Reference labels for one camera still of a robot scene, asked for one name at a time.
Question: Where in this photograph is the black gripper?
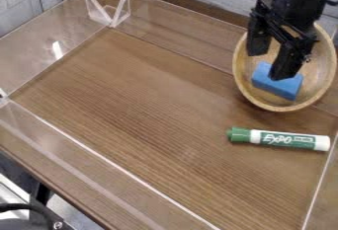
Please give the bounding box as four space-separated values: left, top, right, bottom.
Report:
245 0 338 81

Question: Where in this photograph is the blue foam block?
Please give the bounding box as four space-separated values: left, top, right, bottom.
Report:
251 61 303 101

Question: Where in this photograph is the brown wooden bowl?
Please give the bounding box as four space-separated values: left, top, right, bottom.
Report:
232 24 338 115

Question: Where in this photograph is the green Expo marker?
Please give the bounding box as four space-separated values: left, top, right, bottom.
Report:
225 127 331 152

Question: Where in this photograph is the clear acrylic tray wall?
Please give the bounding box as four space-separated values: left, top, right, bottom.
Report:
0 0 338 230

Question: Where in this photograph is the black metal bracket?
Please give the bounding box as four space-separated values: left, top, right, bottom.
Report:
42 208 74 230

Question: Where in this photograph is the black cable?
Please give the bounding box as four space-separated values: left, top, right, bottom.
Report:
0 202 48 230

